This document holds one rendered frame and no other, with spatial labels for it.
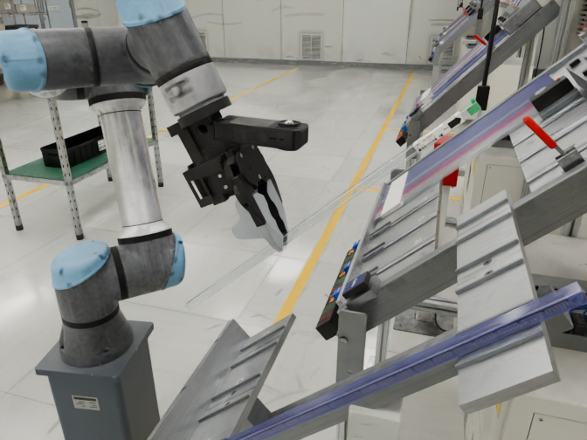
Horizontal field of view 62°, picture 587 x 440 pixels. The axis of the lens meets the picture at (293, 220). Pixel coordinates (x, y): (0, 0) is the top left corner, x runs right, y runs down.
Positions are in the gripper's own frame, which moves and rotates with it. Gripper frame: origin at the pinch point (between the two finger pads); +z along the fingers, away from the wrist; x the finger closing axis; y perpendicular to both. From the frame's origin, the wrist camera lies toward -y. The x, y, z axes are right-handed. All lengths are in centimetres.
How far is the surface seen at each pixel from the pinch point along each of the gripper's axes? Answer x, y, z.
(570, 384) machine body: -22, -27, 50
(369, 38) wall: -899, 128, -17
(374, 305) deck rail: -17.1, -1.2, 23.0
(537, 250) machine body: -75, -29, 51
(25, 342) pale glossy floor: -62, 157, 29
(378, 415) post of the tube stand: 13.7, -7.9, 19.5
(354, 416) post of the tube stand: 13.9, -5.1, 19.0
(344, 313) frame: -12.8, 2.7, 20.7
